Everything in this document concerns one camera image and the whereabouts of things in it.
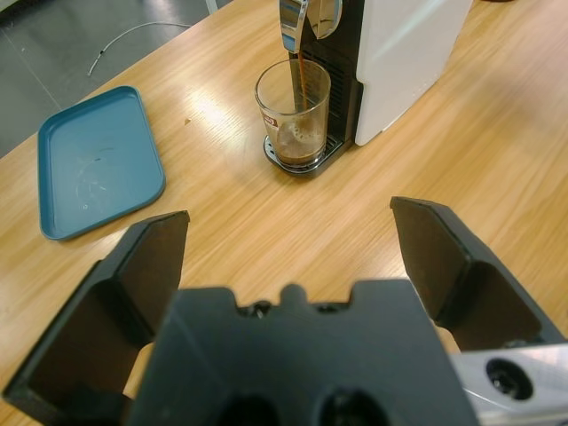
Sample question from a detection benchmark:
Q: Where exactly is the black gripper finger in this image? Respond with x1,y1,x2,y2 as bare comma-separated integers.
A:
389,196,567,354
2,210,191,426

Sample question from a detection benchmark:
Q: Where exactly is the clear drinking glass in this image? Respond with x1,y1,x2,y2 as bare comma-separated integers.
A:
254,60,333,170

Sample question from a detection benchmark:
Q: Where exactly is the white capsule coffee machine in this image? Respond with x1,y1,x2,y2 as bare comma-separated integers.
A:
278,0,474,147

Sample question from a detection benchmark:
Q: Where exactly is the teal plastic tray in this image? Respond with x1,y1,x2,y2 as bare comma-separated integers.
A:
37,85,168,242

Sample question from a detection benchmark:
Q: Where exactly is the grey floor cable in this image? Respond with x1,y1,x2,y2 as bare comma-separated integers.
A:
87,21,190,76

